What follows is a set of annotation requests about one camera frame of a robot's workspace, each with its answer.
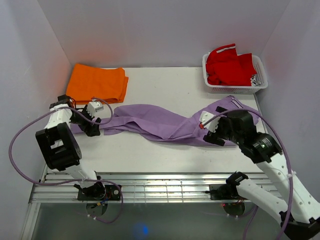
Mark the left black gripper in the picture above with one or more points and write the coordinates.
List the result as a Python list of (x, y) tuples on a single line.
[(91, 131)]

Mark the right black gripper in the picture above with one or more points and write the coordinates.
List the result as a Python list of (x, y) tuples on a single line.
[(214, 140)]

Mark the purple trousers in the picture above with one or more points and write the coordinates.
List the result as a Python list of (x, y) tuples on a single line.
[(157, 124)]

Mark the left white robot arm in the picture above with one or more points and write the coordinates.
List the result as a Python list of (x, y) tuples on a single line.
[(60, 149)]

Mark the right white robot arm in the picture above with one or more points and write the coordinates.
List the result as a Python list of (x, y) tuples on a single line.
[(297, 211)]

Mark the folded orange trousers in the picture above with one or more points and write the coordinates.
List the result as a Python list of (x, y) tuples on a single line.
[(87, 82)]

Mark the red trousers in basket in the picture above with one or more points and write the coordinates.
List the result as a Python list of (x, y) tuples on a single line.
[(226, 68)]

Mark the white plastic basket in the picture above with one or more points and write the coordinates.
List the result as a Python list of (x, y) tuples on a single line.
[(260, 77)]

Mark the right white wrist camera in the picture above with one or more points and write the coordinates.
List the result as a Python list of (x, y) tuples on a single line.
[(209, 121)]

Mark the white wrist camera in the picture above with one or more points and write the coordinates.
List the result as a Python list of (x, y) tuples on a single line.
[(209, 121), (94, 107)]

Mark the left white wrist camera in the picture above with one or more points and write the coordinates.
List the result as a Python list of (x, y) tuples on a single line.
[(94, 107)]

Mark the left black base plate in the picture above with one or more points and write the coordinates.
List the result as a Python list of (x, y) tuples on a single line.
[(111, 193)]

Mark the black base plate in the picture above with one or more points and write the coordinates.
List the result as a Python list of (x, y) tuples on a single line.
[(217, 193), (111, 193)]

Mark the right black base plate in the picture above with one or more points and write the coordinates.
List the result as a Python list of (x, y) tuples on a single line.
[(217, 193)]

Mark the aluminium rail frame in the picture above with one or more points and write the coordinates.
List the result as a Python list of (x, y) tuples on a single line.
[(157, 172)]

